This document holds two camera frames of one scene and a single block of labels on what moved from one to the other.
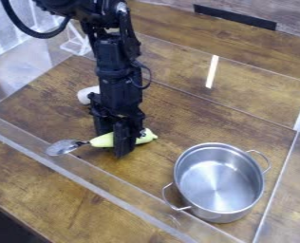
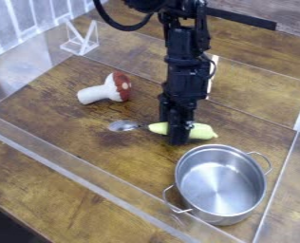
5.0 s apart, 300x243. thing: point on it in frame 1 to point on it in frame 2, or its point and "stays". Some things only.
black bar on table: (264, 24) stays
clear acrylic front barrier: (52, 197) stays
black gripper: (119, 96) to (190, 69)
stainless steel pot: (218, 180) stays
